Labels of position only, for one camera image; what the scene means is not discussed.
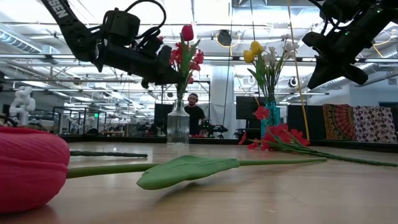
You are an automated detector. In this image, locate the red fabric tulip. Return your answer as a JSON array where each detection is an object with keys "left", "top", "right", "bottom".
[
  {"left": 0, "top": 126, "right": 328, "bottom": 215},
  {"left": 175, "top": 24, "right": 202, "bottom": 103}
]

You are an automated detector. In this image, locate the white lacy flower spray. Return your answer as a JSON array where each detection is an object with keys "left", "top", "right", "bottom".
[{"left": 262, "top": 33, "right": 300, "bottom": 103}]

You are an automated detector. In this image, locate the purple white patterned cloth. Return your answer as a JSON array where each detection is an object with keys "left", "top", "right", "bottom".
[{"left": 353, "top": 105, "right": 395, "bottom": 144}]

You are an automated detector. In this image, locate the yellow hanging cable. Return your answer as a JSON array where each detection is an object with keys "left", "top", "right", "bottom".
[{"left": 286, "top": 0, "right": 311, "bottom": 141}]

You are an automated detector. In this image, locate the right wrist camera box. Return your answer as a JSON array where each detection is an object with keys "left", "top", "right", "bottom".
[{"left": 322, "top": 0, "right": 354, "bottom": 24}]

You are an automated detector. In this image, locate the person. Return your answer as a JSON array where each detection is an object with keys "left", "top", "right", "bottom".
[{"left": 183, "top": 92, "right": 208, "bottom": 137}]

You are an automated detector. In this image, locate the blue textured glass vase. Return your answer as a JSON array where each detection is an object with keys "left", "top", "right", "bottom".
[{"left": 260, "top": 101, "right": 282, "bottom": 139}]

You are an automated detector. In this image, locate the orange mandala cloth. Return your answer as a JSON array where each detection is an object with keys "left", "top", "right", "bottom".
[{"left": 322, "top": 103, "right": 358, "bottom": 141}]

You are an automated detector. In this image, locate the yellow fabric tulip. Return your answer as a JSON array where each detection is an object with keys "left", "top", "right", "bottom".
[
  {"left": 250, "top": 40, "right": 274, "bottom": 103},
  {"left": 243, "top": 49, "right": 270, "bottom": 103}
]

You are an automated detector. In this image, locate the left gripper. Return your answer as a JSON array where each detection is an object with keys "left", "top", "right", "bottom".
[{"left": 92, "top": 34, "right": 185, "bottom": 90}]

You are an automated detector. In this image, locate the black monitor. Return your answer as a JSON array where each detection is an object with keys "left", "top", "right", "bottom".
[
  {"left": 235, "top": 95, "right": 265, "bottom": 121},
  {"left": 154, "top": 103, "right": 174, "bottom": 127}
]

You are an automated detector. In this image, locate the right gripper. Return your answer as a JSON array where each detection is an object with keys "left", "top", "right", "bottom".
[{"left": 301, "top": 30, "right": 370, "bottom": 91}]

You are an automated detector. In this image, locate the black panel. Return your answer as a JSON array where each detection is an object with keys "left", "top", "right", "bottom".
[{"left": 286, "top": 105, "right": 324, "bottom": 141}]

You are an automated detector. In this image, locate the clear ribbed glass vase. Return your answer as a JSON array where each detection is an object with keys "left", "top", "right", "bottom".
[{"left": 166, "top": 98, "right": 191, "bottom": 147}]

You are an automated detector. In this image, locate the white robot figure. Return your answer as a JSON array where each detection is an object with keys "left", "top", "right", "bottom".
[{"left": 8, "top": 86, "right": 37, "bottom": 126}]

